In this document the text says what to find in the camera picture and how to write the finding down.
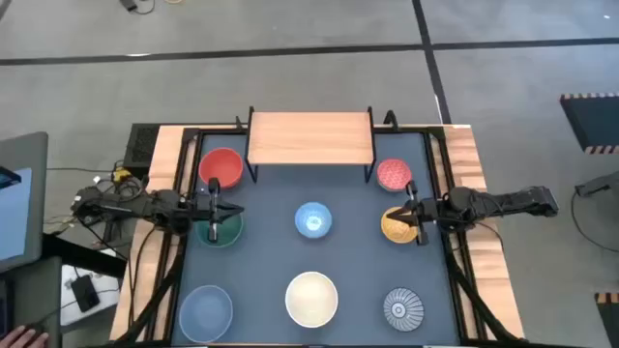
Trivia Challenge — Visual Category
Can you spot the white paper sheet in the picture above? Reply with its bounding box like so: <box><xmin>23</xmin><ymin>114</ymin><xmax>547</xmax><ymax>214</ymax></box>
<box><xmin>60</xmin><ymin>263</ymin><xmax>122</xmax><ymax>328</ymax></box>

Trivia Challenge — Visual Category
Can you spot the dark mat with striped edges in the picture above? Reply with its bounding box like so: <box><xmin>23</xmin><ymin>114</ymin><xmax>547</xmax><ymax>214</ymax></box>
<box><xmin>559</xmin><ymin>92</ymin><xmax>619</xmax><ymax>155</ymax></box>
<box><xmin>594</xmin><ymin>291</ymin><xmax>619</xmax><ymax>348</ymax></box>

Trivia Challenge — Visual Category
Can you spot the black device on floor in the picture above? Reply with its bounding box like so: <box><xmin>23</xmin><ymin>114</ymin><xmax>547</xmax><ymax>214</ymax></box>
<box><xmin>574</xmin><ymin>171</ymin><xmax>619</xmax><ymax>198</ymax></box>

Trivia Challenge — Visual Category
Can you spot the person's hand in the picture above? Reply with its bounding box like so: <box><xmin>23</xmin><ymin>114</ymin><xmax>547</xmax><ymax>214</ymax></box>
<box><xmin>0</xmin><ymin>324</ymin><xmax>49</xmax><ymax>348</ymax></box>

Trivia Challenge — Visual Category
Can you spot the grey monitor with blue screen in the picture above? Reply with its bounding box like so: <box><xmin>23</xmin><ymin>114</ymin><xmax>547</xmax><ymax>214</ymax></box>
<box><xmin>0</xmin><ymin>130</ymin><xmax>49</xmax><ymax>275</ymax></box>

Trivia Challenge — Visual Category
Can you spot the black metal table frame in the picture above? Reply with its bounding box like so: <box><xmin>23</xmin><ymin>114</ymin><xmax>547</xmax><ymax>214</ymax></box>
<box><xmin>113</xmin><ymin>123</ymin><xmax>528</xmax><ymax>348</ymax></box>

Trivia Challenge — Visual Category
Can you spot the plain green bowl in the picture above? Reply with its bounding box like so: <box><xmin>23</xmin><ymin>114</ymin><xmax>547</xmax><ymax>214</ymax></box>
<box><xmin>194</xmin><ymin>212</ymin><xmax>245</xmax><ymax>249</ymax></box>

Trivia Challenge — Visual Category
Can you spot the small grey striped bowl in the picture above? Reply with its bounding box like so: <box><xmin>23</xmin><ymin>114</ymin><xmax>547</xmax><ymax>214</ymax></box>
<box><xmin>383</xmin><ymin>287</ymin><xmax>426</xmax><ymax>333</ymax></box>

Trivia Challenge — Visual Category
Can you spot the black perforated box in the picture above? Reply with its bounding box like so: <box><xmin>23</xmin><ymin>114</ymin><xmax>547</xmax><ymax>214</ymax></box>
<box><xmin>124</xmin><ymin>123</ymin><xmax>161</xmax><ymax>168</ymax></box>

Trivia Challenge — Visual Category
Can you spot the plain red bowl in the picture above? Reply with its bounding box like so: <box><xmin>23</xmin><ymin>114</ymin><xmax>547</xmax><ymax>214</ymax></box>
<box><xmin>197</xmin><ymin>147</ymin><xmax>245</xmax><ymax>190</ymax></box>

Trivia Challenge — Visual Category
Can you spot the large cream bowl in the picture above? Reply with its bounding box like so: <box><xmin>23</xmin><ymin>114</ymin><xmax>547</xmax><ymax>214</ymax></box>
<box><xmin>284</xmin><ymin>271</ymin><xmax>339</xmax><ymax>330</ymax></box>

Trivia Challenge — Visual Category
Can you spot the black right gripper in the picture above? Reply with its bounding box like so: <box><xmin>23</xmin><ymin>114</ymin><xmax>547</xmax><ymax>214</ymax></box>
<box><xmin>386</xmin><ymin>180</ymin><xmax>440</xmax><ymax>247</ymax></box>

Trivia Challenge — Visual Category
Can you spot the small red patterned bowl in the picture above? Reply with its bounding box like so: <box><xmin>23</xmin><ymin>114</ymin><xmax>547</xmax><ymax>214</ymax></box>
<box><xmin>375</xmin><ymin>158</ymin><xmax>413</xmax><ymax>193</ymax></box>

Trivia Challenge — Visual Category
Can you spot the blue table mat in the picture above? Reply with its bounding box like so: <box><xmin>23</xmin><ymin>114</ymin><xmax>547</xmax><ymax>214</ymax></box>
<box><xmin>171</xmin><ymin>132</ymin><xmax>460</xmax><ymax>345</ymax></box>

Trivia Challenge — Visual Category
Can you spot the black desk bar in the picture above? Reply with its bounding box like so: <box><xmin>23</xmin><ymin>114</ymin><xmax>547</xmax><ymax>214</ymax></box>
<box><xmin>41</xmin><ymin>233</ymin><xmax>128</xmax><ymax>277</ymax></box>

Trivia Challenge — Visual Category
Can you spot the wooden shelf with black frame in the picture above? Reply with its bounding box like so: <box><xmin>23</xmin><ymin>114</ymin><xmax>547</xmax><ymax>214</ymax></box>
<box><xmin>245</xmin><ymin>105</ymin><xmax>377</xmax><ymax>185</ymax></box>

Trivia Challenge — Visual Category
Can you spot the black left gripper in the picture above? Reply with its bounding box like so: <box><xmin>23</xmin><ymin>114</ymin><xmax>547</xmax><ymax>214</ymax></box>
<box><xmin>192</xmin><ymin>177</ymin><xmax>245</xmax><ymax>243</ymax></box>

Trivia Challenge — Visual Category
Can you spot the black floor cable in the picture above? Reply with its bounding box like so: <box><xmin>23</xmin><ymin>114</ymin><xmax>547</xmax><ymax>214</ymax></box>
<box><xmin>570</xmin><ymin>190</ymin><xmax>619</xmax><ymax>253</ymax></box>

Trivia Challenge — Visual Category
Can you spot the small blue patterned bowl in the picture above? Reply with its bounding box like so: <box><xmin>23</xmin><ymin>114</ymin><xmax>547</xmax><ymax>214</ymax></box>
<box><xmin>294</xmin><ymin>201</ymin><xmax>334</xmax><ymax>240</ymax></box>

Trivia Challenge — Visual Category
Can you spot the small yellow patterned bowl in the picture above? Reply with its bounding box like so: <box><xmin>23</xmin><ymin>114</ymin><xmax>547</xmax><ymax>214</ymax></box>
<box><xmin>380</xmin><ymin>206</ymin><xmax>420</xmax><ymax>245</ymax></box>

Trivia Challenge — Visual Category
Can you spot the black flat handheld device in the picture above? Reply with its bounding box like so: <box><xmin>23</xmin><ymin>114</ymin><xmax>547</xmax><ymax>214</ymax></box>
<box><xmin>71</xmin><ymin>274</ymin><xmax>102</xmax><ymax>313</ymax></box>

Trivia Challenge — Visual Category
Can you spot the large plain blue bowl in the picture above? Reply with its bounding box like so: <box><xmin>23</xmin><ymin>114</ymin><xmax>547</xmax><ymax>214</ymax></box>
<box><xmin>178</xmin><ymin>284</ymin><xmax>234</xmax><ymax>344</ymax></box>

